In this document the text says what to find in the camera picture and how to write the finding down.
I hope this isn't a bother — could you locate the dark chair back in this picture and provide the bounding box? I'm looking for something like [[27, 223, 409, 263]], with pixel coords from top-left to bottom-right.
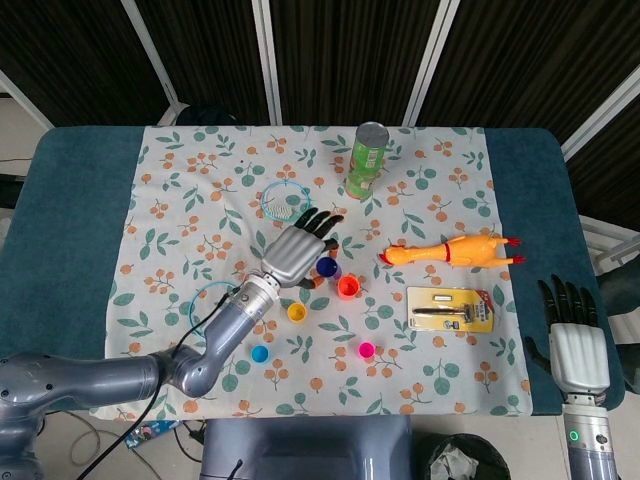
[[177, 103, 240, 127]]

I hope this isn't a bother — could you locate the razor in yellow blister pack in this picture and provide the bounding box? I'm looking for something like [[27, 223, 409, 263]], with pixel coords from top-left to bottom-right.
[[405, 285, 497, 333]]

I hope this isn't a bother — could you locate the green chips can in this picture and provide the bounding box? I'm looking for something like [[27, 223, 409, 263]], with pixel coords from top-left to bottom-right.
[[344, 121, 390, 202]]

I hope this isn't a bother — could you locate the yellow rubber chicken toy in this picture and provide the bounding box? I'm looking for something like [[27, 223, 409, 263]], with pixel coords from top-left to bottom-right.
[[378, 233, 527, 271]]

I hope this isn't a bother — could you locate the floral print tablecloth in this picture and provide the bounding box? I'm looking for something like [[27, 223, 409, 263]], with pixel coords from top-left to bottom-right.
[[88, 124, 532, 420]]

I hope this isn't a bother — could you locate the teal table cover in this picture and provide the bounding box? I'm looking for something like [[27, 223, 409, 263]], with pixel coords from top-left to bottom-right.
[[0, 125, 627, 417]]

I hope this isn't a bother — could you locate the white partition frame post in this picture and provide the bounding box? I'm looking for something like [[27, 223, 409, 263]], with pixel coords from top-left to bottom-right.
[[559, 64, 640, 161], [0, 68, 56, 129], [119, 0, 184, 109], [402, 0, 462, 126], [251, 0, 282, 126]]

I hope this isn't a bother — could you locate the large blue plastic ring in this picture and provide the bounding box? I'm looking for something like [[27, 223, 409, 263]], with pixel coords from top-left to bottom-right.
[[188, 281, 241, 343]]

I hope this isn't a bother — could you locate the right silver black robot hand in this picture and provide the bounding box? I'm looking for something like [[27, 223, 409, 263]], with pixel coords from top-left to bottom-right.
[[523, 273, 612, 396]]

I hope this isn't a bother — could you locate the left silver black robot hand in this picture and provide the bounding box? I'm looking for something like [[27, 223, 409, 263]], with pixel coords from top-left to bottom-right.
[[259, 209, 346, 292]]

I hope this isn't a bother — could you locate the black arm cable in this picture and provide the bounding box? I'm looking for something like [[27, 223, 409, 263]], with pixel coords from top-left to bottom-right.
[[82, 284, 241, 480]]

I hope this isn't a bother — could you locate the black cable by base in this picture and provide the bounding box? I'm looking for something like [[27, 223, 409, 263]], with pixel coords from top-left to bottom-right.
[[172, 419, 206, 446]]

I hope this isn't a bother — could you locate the white metal rack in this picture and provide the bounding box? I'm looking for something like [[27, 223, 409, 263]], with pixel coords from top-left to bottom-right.
[[579, 214, 640, 274]]

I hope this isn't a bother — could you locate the dark teal chair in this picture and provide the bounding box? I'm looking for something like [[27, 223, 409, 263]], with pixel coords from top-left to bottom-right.
[[597, 259, 640, 396]]

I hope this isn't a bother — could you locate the dark blue plastic cup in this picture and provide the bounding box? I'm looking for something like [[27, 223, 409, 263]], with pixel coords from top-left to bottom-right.
[[315, 256, 344, 282]]

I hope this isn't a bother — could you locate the orange plastic cup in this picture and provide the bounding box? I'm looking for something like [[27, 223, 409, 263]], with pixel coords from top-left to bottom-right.
[[337, 273, 361, 300]]

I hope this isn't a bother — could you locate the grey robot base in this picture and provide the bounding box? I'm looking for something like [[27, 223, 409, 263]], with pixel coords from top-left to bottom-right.
[[199, 417, 414, 480]]

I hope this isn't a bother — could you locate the black trash bin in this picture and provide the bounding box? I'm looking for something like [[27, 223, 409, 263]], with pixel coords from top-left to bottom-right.
[[424, 432, 512, 480]]

